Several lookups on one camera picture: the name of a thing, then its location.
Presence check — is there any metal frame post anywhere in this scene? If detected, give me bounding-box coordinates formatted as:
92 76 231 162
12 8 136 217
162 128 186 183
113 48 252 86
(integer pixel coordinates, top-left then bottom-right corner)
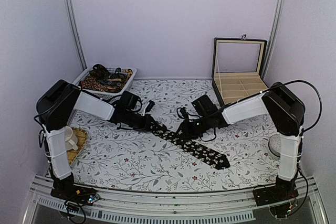
261 0 285 80
64 0 87 70

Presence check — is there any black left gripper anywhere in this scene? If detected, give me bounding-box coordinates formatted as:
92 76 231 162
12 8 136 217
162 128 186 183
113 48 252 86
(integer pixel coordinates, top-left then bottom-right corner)
124 110 160 132

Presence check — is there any aluminium front rail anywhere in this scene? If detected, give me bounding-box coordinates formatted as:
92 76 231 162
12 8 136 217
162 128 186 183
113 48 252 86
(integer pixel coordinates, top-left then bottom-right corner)
23 176 329 223

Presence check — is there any right metal frame post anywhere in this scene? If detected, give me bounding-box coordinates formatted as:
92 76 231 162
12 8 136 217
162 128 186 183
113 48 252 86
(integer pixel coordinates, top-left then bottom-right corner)
261 0 285 80

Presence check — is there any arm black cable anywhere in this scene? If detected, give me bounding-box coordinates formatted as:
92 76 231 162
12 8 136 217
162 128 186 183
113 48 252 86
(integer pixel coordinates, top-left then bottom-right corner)
267 79 323 133
33 94 124 148

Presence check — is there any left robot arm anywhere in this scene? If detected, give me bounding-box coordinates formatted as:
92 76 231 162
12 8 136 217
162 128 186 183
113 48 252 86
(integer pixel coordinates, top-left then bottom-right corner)
34 80 158 200

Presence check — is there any white plastic basket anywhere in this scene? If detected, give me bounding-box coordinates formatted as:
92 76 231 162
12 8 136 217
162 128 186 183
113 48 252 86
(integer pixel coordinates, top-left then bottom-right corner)
72 63 137 100

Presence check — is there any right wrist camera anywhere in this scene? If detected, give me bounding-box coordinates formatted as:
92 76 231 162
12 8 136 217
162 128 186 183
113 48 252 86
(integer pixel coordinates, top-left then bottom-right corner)
176 107 190 121

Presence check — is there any brown patterned ties pile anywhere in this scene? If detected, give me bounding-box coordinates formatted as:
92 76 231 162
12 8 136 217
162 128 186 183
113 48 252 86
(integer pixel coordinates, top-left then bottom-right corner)
78 64 133 93

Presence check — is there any floral tablecloth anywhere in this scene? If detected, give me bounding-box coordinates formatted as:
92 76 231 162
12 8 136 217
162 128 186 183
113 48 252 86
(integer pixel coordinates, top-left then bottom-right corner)
67 78 286 193

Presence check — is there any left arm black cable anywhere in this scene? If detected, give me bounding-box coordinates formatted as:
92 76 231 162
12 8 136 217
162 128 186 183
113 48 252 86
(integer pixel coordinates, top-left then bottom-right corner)
33 94 124 148

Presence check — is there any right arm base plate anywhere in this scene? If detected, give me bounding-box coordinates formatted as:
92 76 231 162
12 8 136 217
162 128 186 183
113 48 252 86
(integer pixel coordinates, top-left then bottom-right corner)
253 185 299 206

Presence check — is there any patterned round bowl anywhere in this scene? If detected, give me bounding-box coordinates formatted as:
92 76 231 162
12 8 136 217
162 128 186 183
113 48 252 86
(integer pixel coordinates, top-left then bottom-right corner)
268 134 281 158

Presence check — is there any left metal frame post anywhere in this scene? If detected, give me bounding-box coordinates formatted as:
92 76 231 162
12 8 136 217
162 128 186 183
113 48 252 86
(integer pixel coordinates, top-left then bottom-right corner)
64 0 87 70

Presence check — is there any woven bamboo tray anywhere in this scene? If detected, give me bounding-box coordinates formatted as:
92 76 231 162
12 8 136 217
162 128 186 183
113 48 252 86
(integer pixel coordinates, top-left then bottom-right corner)
65 126 88 165

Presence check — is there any black floral tie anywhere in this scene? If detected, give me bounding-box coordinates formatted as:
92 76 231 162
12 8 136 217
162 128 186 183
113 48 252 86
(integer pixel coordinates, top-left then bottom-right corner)
150 122 230 170

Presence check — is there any white ceramic mug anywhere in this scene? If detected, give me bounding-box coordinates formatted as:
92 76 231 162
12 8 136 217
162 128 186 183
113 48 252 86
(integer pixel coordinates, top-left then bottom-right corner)
65 126 78 151

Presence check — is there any black compartment storage box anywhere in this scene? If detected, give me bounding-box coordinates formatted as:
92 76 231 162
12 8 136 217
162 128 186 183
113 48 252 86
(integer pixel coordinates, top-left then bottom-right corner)
211 36 267 105

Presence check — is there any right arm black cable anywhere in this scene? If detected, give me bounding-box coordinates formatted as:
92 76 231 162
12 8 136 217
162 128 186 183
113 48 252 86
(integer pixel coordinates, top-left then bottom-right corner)
267 79 323 133

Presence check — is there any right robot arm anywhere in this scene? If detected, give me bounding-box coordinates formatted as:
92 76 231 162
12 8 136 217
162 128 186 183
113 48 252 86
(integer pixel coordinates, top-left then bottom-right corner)
177 82 305 204

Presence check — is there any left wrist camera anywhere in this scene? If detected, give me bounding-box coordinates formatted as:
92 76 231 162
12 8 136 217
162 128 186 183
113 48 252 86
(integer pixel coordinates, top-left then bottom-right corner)
141 100 155 116

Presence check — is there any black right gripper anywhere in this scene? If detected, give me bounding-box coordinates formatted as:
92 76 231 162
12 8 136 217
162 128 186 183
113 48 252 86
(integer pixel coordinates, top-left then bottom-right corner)
175 115 212 141

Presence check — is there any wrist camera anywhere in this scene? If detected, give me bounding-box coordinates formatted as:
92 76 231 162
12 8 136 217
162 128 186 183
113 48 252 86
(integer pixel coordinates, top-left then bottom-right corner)
141 100 155 116
176 107 190 121

